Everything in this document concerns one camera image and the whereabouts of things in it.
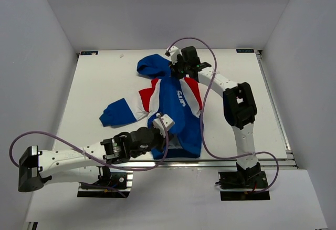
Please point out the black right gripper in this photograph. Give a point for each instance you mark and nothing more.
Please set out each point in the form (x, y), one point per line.
(174, 68)

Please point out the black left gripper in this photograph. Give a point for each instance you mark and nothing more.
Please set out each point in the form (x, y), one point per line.
(162, 139)

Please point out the blue red white jacket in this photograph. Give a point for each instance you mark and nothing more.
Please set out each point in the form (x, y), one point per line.
(178, 98)

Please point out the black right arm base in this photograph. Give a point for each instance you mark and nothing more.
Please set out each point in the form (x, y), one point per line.
(243, 184)

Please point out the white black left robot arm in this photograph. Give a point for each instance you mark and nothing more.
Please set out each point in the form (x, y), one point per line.
(37, 167)

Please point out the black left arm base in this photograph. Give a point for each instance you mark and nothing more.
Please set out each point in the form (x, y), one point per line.
(110, 184)

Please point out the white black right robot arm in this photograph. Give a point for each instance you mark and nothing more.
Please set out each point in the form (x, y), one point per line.
(238, 101)

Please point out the right blue corner label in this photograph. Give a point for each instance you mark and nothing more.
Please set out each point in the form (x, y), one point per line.
(245, 51)

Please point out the blue corner label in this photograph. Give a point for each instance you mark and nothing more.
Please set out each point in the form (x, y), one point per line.
(245, 51)
(89, 53)

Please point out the left blue corner label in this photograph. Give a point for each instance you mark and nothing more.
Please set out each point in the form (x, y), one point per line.
(89, 53)

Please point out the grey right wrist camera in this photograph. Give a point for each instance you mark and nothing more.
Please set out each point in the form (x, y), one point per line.
(172, 52)

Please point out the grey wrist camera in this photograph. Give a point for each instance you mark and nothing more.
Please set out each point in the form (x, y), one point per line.
(163, 122)
(172, 52)

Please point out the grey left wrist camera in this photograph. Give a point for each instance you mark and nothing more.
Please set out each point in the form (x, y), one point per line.
(163, 122)

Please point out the aluminium front table rail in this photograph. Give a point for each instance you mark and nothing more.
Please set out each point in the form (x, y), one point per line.
(265, 163)

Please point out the aluminium right side rail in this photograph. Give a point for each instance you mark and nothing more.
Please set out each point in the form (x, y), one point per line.
(259, 55)

